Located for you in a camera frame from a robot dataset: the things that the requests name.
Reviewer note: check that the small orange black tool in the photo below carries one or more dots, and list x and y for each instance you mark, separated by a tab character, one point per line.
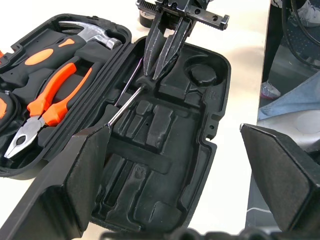
2	58

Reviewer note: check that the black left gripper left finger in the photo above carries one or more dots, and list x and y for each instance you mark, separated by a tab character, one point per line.
57	190

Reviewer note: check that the black trouser leg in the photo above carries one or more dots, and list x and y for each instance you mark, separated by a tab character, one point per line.
272	37

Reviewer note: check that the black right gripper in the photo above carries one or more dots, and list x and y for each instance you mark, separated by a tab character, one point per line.
180	7

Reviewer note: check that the black tape roll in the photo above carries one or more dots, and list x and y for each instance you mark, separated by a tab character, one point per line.
146	18

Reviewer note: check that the black orange tape measure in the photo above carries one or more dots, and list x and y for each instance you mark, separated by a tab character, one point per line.
6	110

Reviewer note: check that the orange black claw hammer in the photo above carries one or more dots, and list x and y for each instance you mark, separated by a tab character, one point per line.
95	32

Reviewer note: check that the blue denim trouser leg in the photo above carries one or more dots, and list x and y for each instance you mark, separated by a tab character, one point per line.
295	97

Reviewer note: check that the white sneaker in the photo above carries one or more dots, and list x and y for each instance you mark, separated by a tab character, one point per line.
308	12
270	90

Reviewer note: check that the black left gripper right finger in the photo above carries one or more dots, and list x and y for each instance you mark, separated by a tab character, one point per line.
287	180

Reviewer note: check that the black plastic tool case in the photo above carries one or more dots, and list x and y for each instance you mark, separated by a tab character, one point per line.
160	175

